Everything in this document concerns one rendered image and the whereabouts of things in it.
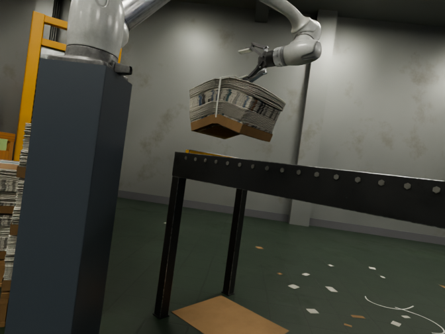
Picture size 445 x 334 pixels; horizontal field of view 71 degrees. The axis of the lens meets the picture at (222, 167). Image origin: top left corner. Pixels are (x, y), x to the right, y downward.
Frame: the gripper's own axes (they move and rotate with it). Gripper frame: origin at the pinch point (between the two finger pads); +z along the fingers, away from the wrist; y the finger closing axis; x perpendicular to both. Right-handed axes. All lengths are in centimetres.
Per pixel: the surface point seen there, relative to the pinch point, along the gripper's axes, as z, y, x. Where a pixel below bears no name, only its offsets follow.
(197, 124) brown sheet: 13.6, 33.8, -13.2
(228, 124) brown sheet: -5.9, 34.6, -13.7
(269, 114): -16.7, 26.0, 5.2
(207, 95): 8.9, 19.0, -13.3
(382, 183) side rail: -74, 59, -32
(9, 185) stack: 89, 72, -65
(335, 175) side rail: -60, 57, -30
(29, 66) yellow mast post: 203, -25, -21
